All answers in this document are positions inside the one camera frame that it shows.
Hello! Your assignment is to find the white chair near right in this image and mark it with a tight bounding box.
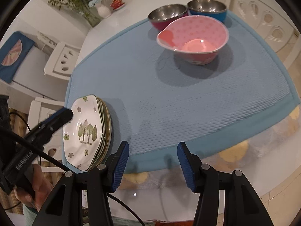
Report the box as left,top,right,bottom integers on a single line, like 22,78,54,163
230,0,296,52

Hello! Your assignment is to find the white chair far left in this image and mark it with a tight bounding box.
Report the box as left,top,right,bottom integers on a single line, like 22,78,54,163
44,42,81,81

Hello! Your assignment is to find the pink cartoon melamine bowl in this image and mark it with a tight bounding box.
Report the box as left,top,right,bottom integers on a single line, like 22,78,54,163
157,15,230,65

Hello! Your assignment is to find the small hexagonal tree plate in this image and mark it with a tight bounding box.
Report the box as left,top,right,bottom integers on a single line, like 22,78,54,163
63,95,104,171

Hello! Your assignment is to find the blue cloth fridge cover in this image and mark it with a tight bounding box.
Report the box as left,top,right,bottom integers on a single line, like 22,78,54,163
0,31,35,84

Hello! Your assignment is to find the glass vase with green stems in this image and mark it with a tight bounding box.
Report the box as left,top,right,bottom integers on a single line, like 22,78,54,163
48,0,101,27

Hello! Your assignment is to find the round blue leaf plate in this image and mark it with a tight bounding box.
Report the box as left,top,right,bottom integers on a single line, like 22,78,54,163
94,97,112,166

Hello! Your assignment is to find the black cable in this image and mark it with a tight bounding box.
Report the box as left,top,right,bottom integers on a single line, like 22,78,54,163
0,111,147,226

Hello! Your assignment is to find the magenta steel bowl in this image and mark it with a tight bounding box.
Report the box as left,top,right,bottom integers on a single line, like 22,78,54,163
148,4,188,32

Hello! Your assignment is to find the blue steel bowl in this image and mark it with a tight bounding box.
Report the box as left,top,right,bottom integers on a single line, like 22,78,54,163
187,0,228,22

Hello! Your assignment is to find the white chair near left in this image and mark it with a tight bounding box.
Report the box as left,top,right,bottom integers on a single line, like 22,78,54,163
27,97,72,162

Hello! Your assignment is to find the light blue waffle mat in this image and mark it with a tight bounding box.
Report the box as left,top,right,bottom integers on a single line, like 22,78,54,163
65,12,300,173

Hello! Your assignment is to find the person's left hand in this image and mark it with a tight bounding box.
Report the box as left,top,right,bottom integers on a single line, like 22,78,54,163
14,164,54,211

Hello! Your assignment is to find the white refrigerator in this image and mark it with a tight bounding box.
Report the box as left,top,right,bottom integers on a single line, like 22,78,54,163
1,44,68,101

